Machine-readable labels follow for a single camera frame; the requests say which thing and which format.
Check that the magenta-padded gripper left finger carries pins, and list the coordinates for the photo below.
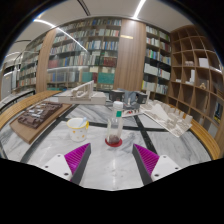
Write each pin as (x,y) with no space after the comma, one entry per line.
(78,160)

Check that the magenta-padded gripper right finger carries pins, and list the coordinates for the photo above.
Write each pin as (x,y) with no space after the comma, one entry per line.
(146,159)

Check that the clear bottle with green label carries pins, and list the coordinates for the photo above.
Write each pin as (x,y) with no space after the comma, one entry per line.
(115,126)

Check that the white cup with yellow rim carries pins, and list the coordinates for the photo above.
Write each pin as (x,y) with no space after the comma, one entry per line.
(77,131)

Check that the brown model on wooden board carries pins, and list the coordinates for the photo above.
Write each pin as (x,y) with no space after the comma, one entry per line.
(38,116)

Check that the dark grey building model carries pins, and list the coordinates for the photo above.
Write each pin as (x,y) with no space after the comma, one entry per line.
(128,98)

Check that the white architectural model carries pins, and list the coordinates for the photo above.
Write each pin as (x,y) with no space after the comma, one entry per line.
(80,95)

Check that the wooden cubby shelf unit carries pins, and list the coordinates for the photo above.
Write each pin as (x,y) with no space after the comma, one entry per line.
(196,80)

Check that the tall bookshelf with books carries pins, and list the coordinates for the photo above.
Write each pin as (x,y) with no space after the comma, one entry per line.
(28,70)
(83,53)
(156,63)

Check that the ceiling light strip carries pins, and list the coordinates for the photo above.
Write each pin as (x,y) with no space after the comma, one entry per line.
(140,8)

